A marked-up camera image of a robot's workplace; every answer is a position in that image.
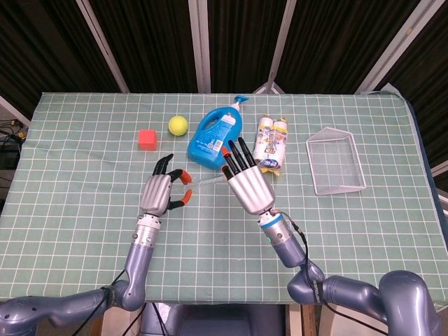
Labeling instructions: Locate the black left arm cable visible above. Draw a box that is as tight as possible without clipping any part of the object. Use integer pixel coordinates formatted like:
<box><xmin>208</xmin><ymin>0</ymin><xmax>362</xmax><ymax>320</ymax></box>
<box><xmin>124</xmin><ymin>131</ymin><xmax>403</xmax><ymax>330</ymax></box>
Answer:
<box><xmin>74</xmin><ymin>268</ymin><xmax>148</xmax><ymax>336</ymax></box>

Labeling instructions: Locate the green checked tablecloth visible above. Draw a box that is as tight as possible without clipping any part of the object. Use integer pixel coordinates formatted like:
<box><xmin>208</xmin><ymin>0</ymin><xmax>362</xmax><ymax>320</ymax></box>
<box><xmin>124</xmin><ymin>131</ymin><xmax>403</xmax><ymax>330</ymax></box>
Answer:
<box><xmin>0</xmin><ymin>91</ymin><xmax>443</xmax><ymax>305</ymax></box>

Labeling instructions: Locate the black box with cables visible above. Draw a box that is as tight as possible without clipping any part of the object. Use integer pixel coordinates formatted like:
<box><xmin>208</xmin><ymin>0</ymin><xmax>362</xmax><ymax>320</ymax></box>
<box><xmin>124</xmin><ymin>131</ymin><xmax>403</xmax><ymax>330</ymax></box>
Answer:
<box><xmin>0</xmin><ymin>118</ymin><xmax>29</xmax><ymax>169</ymax></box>

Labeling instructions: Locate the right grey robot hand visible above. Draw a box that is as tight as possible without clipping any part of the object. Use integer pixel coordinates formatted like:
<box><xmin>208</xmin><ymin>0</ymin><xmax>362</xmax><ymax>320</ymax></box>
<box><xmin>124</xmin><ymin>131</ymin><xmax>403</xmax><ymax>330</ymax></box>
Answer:
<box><xmin>220</xmin><ymin>136</ymin><xmax>276</xmax><ymax>216</ymax></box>

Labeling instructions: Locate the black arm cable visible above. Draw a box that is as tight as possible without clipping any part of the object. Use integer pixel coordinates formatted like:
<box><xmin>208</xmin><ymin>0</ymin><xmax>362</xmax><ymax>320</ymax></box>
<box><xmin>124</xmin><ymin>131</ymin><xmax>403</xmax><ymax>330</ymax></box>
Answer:
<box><xmin>279</xmin><ymin>211</ymin><xmax>390</xmax><ymax>336</ymax></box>
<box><xmin>74</xmin><ymin>268</ymin><xmax>148</xmax><ymax>336</ymax></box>

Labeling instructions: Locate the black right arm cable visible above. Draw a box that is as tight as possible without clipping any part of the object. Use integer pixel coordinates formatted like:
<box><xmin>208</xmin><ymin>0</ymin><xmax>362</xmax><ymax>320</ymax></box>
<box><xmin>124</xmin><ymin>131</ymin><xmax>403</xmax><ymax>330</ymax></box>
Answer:
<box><xmin>279</xmin><ymin>211</ymin><xmax>390</xmax><ymax>336</ymax></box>

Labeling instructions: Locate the white partition frame post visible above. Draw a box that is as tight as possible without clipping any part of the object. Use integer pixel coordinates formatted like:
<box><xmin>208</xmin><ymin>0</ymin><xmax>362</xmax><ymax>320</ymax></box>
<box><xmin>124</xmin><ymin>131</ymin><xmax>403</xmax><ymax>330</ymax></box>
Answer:
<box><xmin>74</xmin><ymin>0</ymin><xmax>131</xmax><ymax>94</ymax></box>
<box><xmin>253</xmin><ymin>0</ymin><xmax>297</xmax><ymax>95</ymax></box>
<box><xmin>188</xmin><ymin>0</ymin><xmax>213</xmax><ymax>94</ymax></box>
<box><xmin>354</xmin><ymin>0</ymin><xmax>448</xmax><ymax>95</ymax></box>

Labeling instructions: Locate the blue-grey robot torso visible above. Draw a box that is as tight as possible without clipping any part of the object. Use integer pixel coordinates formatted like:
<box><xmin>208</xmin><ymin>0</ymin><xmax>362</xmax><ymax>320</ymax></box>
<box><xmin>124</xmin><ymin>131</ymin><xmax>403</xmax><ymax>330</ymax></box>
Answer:
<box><xmin>139</xmin><ymin>302</ymin><xmax>286</xmax><ymax>336</ymax></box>

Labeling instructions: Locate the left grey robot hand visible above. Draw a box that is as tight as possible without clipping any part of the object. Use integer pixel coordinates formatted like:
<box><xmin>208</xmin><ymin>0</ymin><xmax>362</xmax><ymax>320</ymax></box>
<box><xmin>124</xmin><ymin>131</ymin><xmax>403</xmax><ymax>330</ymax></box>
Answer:
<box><xmin>139</xmin><ymin>153</ymin><xmax>194</xmax><ymax>216</ymax></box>

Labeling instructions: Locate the clear plastic tube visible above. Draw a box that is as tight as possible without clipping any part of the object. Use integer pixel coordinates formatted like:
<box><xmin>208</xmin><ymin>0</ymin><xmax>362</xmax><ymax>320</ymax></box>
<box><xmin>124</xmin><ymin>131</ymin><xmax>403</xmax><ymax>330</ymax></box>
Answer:
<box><xmin>190</xmin><ymin>174</ymin><xmax>225</xmax><ymax>187</ymax></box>

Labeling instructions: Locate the red cube block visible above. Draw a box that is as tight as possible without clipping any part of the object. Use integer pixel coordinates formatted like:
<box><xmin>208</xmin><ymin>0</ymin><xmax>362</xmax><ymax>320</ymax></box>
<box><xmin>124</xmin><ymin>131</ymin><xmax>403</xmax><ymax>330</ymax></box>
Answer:
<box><xmin>137</xmin><ymin>129</ymin><xmax>158</xmax><ymax>151</ymax></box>

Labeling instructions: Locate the yellow tennis ball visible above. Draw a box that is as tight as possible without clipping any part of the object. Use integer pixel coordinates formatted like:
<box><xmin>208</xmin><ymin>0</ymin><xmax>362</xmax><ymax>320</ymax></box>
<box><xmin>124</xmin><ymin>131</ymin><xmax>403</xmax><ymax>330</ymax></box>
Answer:
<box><xmin>168</xmin><ymin>115</ymin><xmax>190</xmax><ymax>137</ymax></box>

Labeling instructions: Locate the clear plastic basket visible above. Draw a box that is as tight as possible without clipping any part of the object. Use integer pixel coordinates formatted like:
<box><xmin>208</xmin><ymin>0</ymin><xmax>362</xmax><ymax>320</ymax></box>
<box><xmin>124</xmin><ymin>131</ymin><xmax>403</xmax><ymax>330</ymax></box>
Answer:
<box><xmin>304</xmin><ymin>127</ymin><xmax>368</xmax><ymax>197</ymax></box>

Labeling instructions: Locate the blue detergent pump bottle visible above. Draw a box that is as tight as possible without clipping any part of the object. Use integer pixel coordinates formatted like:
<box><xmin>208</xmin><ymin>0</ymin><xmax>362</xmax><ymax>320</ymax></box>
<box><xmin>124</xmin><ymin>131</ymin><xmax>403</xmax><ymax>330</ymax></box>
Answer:
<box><xmin>186</xmin><ymin>94</ymin><xmax>251</xmax><ymax>172</ymax></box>

